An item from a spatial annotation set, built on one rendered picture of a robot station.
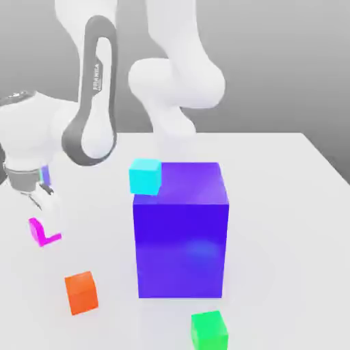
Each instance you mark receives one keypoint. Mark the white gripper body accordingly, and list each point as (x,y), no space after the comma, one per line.
(47,203)

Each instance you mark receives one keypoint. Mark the small magenta cube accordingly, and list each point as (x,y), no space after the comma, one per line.
(37,233)

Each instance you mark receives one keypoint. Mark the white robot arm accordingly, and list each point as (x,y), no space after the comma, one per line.
(188,68)

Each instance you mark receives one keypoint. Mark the small orange cube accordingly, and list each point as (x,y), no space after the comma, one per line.
(81,294)

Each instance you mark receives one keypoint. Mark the small cyan cube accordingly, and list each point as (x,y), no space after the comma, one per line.
(144,177)

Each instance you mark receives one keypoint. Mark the small green cube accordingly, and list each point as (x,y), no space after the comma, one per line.
(209,332)

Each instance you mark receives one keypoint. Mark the large purple box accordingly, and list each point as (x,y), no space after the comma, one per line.
(180,246)

